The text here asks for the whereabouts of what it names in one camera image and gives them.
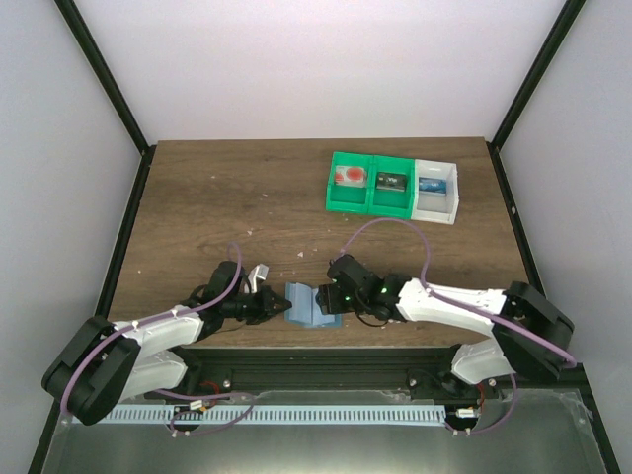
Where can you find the blue card holder wallet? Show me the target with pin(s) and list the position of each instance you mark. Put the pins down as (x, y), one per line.
(305, 311)

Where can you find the green plastic bin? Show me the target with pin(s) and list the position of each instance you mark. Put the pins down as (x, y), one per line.
(391, 192)
(349, 200)

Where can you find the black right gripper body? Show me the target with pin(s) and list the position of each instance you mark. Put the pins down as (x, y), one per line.
(355, 303)

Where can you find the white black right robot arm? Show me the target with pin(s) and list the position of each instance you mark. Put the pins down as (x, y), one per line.
(524, 333)

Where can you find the white plastic bin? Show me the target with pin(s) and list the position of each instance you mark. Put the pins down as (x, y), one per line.
(432, 207)

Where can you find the red circles card stack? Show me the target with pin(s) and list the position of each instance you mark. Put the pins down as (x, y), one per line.
(350, 176)

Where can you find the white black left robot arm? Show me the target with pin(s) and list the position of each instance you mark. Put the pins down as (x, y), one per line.
(108, 362)

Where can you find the black frame post left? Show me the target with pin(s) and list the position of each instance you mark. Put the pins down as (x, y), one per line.
(88, 45)

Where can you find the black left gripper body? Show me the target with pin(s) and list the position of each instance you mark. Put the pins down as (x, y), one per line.
(253, 311)

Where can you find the black VIP card stack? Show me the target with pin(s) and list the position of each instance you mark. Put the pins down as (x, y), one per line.
(391, 182)

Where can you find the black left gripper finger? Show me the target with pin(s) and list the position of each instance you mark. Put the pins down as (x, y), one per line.
(273, 312)
(273, 299)

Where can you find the black frame post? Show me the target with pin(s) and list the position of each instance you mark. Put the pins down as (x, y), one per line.
(563, 23)
(88, 45)

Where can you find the blue card stack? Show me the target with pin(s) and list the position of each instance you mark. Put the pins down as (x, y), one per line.
(432, 186)

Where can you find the black frame post right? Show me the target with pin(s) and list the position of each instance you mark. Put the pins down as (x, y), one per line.
(563, 23)

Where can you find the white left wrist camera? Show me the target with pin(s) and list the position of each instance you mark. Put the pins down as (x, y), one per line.
(256, 278)

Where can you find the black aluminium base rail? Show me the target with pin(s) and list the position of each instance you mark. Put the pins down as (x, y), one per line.
(422, 373)

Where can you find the right green plastic bin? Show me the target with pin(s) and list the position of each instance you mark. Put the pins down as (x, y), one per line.
(391, 192)

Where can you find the left green plastic bin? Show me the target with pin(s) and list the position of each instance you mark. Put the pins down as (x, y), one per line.
(349, 200)

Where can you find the light blue slotted cable duct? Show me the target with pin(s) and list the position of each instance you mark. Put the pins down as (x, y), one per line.
(276, 415)

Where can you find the grey metal base plate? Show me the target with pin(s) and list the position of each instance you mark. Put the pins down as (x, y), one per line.
(529, 431)

